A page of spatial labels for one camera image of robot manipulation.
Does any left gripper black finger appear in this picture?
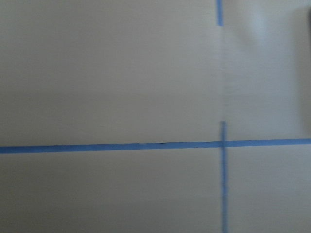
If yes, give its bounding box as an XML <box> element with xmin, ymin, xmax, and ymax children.
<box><xmin>298</xmin><ymin>9</ymin><xmax>311</xmax><ymax>135</ymax></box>

